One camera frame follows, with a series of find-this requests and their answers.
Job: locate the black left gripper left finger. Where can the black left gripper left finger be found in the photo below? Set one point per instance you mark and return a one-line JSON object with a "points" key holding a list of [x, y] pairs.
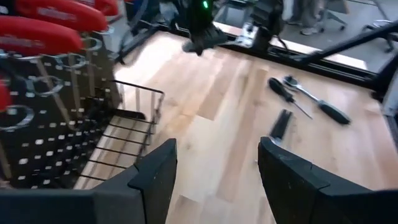
{"points": [[140, 199]]}

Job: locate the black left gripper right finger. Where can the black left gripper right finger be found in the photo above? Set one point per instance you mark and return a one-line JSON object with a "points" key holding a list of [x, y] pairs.
{"points": [[298, 196]]}

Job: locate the black metal pegboard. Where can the black metal pegboard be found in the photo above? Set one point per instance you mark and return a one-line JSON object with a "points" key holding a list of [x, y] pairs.
{"points": [[105, 74]]}

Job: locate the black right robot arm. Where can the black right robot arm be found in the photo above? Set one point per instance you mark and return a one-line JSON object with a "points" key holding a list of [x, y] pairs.
{"points": [[199, 15]]}

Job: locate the silver ratchet with black grip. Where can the silver ratchet with black grip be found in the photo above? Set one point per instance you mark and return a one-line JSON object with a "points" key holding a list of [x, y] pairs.
{"points": [[334, 113]]}

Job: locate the person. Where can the person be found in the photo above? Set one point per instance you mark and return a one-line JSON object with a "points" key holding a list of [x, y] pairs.
{"points": [[306, 12]]}

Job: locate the office chair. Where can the office chair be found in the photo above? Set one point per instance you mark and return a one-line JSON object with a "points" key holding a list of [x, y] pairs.
{"points": [[335, 17]]}

